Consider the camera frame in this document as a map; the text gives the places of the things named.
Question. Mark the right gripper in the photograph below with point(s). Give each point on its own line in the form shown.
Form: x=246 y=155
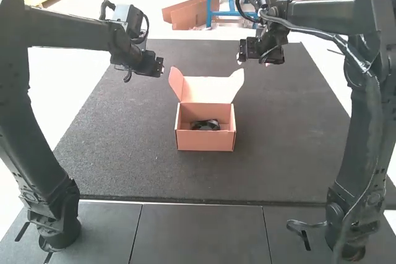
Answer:
x=252 y=48

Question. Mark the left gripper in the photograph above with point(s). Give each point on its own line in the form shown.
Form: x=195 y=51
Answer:
x=148 y=63

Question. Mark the cardboard box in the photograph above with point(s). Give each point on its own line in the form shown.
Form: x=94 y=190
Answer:
x=204 y=140

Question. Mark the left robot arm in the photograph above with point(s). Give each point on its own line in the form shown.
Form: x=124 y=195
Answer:
x=62 y=32

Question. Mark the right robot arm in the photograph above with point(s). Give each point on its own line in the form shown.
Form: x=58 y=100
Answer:
x=325 y=7

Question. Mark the flat brown cardboard sheet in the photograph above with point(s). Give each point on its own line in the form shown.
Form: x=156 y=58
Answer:
x=185 y=13

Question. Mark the black mat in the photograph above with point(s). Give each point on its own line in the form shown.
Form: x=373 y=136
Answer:
x=123 y=137

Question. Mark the black square fan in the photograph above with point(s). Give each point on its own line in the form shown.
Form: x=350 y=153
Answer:
x=204 y=125

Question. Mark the dark base panel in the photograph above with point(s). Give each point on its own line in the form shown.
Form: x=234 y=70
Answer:
x=284 y=254
x=102 y=233
x=201 y=236

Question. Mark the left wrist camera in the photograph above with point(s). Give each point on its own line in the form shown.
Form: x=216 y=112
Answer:
x=131 y=18

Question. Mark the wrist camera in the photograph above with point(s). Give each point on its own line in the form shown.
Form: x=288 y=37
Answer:
x=131 y=18
x=277 y=1

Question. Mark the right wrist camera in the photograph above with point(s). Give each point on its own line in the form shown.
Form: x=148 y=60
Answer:
x=277 y=1

